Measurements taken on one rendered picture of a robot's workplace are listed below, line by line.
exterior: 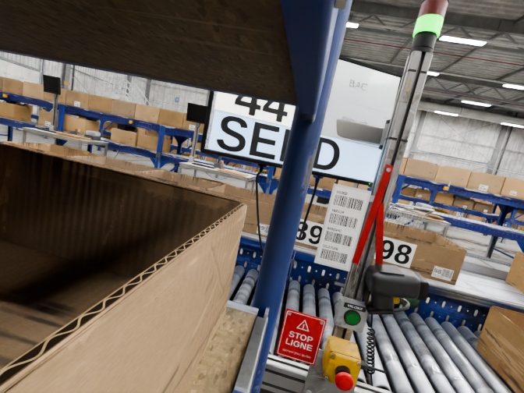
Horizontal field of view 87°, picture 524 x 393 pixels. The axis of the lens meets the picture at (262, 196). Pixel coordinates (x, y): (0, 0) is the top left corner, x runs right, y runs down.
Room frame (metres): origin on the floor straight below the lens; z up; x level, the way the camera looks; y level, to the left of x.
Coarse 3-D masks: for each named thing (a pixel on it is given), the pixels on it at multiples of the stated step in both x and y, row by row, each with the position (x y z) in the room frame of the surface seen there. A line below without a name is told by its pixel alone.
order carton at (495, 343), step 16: (496, 320) 0.88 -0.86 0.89; (512, 320) 0.91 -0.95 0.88; (480, 336) 0.92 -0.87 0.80; (496, 336) 0.85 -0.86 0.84; (512, 336) 0.80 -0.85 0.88; (480, 352) 0.89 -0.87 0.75; (496, 352) 0.83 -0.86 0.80; (512, 352) 0.78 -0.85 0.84; (496, 368) 0.81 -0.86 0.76; (512, 368) 0.76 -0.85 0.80; (512, 384) 0.74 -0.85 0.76
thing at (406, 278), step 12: (384, 264) 0.61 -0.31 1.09; (372, 276) 0.57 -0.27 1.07; (384, 276) 0.56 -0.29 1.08; (396, 276) 0.56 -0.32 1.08; (408, 276) 0.56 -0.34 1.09; (420, 276) 0.58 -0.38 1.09; (372, 288) 0.56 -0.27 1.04; (384, 288) 0.55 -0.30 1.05; (396, 288) 0.55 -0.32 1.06; (408, 288) 0.55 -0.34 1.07; (420, 288) 0.55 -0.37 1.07; (372, 300) 0.58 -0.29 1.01; (384, 300) 0.57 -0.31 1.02; (396, 300) 0.57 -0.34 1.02; (372, 312) 0.57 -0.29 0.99; (384, 312) 0.56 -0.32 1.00
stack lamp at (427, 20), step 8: (432, 0) 0.62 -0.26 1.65; (440, 0) 0.62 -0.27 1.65; (424, 8) 0.63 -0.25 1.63; (432, 8) 0.62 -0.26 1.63; (440, 8) 0.62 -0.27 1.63; (424, 16) 0.63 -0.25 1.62; (432, 16) 0.62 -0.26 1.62; (440, 16) 0.62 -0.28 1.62; (416, 24) 0.64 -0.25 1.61; (424, 24) 0.62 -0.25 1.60; (432, 24) 0.62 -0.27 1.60; (440, 24) 0.62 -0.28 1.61; (416, 32) 0.64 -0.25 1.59
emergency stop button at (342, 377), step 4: (340, 372) 0.53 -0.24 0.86; (344, 372) 0.53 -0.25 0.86; (336, 376) 0.53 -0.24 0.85; (340, 376) 0.52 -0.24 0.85; (344, 376) 0.52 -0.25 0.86; (348, 376) 0.52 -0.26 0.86; (336, 380) 0.52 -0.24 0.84; (340, 380) 0.52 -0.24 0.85; (344, 380) 0.52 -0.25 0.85; (348, 380) 0.52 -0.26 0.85; (352, 380) 0.52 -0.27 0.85; (336, 384) 0.52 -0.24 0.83; (340, 384) 0.52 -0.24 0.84; (344, 384) 0.51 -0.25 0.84; (348, 384) 0.51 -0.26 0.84; (352, 384) 0.52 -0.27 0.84; (340, 388) 0.52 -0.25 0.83; (344, 388) 0.52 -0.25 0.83; (348, 388) 0.51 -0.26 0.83
